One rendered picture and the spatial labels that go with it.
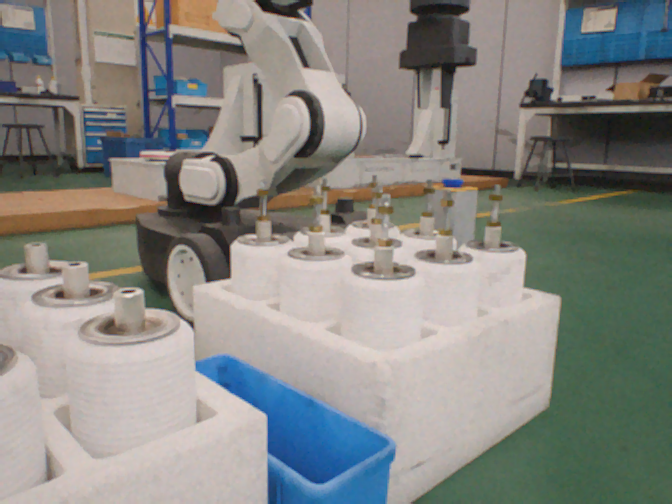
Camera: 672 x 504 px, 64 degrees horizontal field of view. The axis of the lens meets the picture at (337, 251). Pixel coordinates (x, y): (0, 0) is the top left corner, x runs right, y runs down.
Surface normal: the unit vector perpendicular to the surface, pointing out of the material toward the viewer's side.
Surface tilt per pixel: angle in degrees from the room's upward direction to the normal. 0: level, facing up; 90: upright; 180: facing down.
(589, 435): 0
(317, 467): 88
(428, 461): 90
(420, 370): 90
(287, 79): 90
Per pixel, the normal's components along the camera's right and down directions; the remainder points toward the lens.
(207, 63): 0.69, 0.16
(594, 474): 0.02, -0.98
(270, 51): -0.52, 0.51
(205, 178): -0.72, 0.13
